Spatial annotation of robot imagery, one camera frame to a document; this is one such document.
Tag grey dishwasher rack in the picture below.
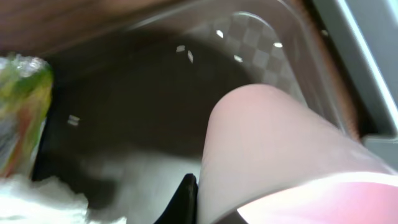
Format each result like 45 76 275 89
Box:
313 0 397 169

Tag green yellow snack wrapper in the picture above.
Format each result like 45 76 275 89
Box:
1 54 53 177

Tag dark brown serving tray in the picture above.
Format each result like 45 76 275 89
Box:
32 1 359 223

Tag pink cup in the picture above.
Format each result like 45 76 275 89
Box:
197 85 397 223

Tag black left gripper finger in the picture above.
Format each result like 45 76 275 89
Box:
154 174 198 224

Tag white tissue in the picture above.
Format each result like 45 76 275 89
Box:
0 174 128 224

